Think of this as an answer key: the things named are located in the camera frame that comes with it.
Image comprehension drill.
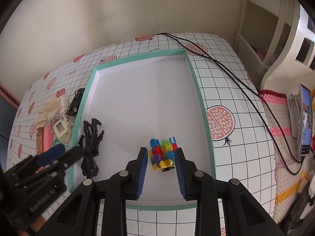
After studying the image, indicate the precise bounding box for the crochet striped blanket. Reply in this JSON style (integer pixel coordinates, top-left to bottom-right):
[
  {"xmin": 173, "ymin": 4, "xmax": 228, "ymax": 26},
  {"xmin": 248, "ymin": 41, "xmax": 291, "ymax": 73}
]
[{"xmin": 259, "ymin": 90, "xmax": 313, "ymax": 224}]

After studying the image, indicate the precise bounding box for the smartphone on stand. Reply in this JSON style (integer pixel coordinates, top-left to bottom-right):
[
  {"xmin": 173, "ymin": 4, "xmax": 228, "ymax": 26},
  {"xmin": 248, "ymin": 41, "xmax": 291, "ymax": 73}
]
[{"xmin": 298, "ymin": 83, "xmax": 313, "ymax": 156}]

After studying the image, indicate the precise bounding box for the cream lace scrunchie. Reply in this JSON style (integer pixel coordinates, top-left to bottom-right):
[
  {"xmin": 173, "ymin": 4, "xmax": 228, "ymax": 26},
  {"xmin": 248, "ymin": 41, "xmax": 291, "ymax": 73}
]
[{"xmin": 34, "ymin": 95, "xmax": 68, "ymax": 130}]

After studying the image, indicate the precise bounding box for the pink hair roller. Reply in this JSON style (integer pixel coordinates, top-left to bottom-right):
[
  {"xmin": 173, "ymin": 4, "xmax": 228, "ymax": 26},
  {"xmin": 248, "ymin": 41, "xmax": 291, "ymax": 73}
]
[{"xmin": 43, "ymin": 125, "xmax": 53, "ymax": 152}]

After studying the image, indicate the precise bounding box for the orange snack packet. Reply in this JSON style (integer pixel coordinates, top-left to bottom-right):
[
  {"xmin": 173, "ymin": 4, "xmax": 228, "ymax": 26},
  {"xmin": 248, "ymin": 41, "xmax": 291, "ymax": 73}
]
[{"xmin": 36, "ymin": 127, "xmax": 43, "ymax": 155}]

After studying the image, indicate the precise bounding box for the cream square hair clip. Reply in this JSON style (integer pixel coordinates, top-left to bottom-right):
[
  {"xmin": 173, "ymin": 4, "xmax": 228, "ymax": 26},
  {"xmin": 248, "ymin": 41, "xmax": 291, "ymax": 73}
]
[{"xmin": 53, "ymin": 117, "xmax": 74, "ymax": 143}]

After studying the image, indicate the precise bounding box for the black cable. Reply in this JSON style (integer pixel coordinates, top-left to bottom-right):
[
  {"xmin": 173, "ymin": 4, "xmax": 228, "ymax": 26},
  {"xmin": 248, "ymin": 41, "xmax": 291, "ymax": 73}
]
[
  {"xmin": 162, "ymin": 32, "xmax": 304, "ymax": 164},
  {"xmin": 155, "ymin": 32, "xmax": 306, "ymax": 175}
]

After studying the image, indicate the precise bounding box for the teal cardboard tray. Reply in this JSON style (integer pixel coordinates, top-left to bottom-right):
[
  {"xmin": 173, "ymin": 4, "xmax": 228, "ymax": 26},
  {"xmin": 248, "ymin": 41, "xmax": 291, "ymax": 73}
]
[{"xmin": 67, "ymin": 49, "xmax": 217, "ymax": 212}]

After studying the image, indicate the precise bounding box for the colourful block toy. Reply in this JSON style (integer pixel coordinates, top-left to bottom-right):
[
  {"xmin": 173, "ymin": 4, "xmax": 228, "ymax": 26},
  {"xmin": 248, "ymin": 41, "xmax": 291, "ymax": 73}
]
[{"xmin": 149, "ymin": 137, "xmax": 177, "ymax": 172}]

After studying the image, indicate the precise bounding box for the white phone stand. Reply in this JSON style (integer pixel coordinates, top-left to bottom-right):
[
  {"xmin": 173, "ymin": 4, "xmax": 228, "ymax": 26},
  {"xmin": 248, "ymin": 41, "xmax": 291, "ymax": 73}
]
[{"xmin": 286, "ymin": 93, "xmax": 300, "ymax": 138}]

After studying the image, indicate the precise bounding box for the black claw hair clip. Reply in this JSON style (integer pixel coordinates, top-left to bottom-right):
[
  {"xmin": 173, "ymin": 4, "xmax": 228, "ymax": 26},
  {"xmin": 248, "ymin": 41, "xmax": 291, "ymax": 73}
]
[{"xmin": 79, "ymin": 118, "xmax": 105, "ymax": 179}]

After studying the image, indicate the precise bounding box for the cream bedside shelf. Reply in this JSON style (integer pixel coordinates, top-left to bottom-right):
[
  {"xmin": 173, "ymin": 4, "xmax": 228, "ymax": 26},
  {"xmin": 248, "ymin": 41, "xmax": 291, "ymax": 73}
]
[{"xmin": 234, "ymin": 0, "xmax": 314, "ymax": 94}]

